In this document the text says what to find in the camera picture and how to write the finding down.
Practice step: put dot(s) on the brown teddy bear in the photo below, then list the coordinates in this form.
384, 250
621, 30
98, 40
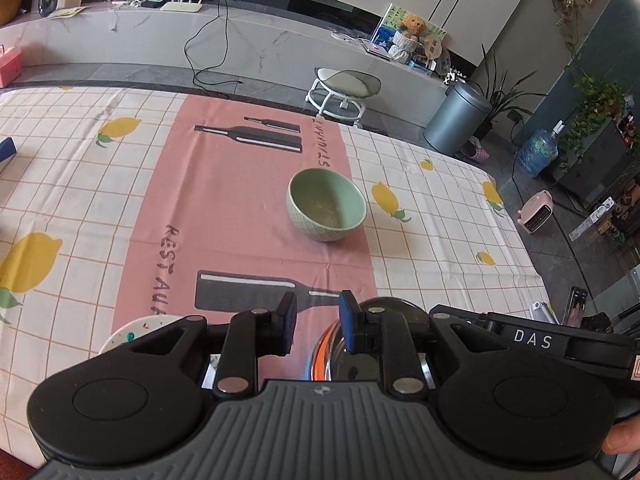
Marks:
412, 27

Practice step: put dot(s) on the black smartphone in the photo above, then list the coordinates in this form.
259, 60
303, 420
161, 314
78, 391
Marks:
575, 307

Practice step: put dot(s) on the marble television cabinet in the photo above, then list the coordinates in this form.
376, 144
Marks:
260, 40

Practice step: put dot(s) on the lemon-print checked tablecloth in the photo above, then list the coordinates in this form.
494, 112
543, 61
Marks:
100, 200

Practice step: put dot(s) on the person's right hand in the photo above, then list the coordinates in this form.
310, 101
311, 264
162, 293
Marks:
622, 437

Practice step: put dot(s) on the orange steel-lined bowl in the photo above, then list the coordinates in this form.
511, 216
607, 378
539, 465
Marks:
345, 367

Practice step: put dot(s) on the hanging vine plant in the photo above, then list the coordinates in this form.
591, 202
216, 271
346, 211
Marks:
567, 10

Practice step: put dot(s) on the blue water bottle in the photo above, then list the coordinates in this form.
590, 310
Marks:
537, 152

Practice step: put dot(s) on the patterned slippers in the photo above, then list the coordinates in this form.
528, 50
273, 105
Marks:
477, 152

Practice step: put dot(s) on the green ceramic bowl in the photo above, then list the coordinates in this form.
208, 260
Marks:
327, 205

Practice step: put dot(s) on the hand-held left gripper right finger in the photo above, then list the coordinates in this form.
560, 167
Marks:
350, 325

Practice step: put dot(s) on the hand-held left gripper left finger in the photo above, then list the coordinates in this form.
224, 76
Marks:
287, 325

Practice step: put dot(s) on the white and blue box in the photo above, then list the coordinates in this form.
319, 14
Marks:
6, 152

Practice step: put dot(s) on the long-leaf potted plant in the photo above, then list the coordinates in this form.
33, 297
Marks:
500, 92

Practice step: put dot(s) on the grey round trash can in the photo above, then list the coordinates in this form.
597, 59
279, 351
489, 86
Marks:
455, 120

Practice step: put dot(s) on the pink heater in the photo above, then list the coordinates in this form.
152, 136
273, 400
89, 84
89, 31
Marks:
535, 212

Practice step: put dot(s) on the pink box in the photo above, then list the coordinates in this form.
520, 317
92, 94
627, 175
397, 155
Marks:
9, 67

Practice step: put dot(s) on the white stool with grey seat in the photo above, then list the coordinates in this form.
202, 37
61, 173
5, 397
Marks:
345, 82

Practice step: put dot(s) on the white fruit-print plate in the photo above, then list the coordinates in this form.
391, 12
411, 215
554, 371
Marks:
125, 335

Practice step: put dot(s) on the bushy green plant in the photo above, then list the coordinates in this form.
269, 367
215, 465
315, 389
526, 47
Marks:
595, 110

